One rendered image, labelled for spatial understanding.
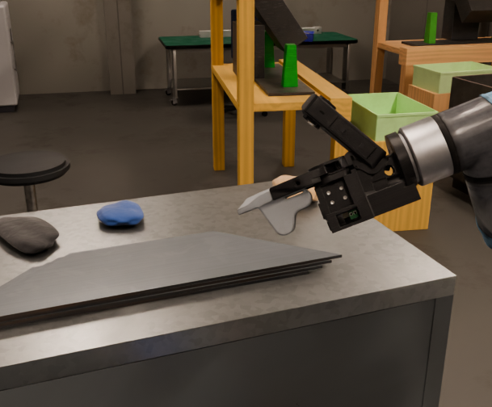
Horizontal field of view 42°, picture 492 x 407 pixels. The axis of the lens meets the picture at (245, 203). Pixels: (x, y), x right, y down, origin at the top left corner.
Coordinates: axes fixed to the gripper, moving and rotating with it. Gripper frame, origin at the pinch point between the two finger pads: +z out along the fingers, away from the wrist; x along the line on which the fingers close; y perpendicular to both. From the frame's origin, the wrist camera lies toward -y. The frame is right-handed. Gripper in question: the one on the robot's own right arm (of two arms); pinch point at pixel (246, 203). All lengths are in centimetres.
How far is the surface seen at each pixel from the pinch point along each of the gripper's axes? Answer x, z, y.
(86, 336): 17.3, 32.8, 9.3
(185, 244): 44.4, 19.2, 0.8
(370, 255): 50, -13, 16
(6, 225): 47, 54, -16
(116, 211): 56, 34, -12
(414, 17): 706, -187, -170
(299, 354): 33.7, 4.8, 26.3
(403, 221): 323, -49, 29
